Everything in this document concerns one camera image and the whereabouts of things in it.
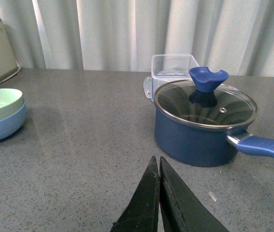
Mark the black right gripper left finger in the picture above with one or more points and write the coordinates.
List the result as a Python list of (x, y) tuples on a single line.
[(142, 212)]

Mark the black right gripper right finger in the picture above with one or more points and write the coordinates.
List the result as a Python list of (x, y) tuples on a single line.
[(181, 210)]

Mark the blue plastic bowl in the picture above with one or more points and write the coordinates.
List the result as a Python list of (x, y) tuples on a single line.
[(12, 123)]

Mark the blue saucepan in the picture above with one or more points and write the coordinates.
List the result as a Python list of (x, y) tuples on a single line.
[(203, 147)]

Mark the glass lid with blue knob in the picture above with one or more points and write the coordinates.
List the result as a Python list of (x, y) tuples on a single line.
[(205, 101)]

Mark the clear plastic food container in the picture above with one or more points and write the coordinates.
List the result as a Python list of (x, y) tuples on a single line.
[(167, 68)]

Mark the white curtain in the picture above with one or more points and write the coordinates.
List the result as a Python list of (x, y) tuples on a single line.
[(123, 35)]

